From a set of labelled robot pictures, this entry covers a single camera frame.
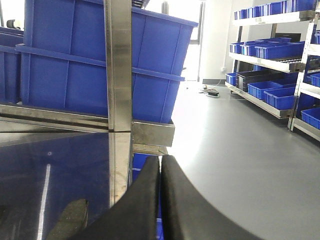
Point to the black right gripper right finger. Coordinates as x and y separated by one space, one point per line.
187 215

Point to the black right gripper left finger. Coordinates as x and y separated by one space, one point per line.
134 216

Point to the brake pad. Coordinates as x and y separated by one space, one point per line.
72 220

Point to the black crate on shelf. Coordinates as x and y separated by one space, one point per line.
245 78

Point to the steel shelving rack background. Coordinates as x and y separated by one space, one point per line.
302 65

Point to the large blue bin right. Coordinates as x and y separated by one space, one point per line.
63 58

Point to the blue bin far left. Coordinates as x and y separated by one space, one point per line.
10 65

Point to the steel rack frame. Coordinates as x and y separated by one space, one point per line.
126 136

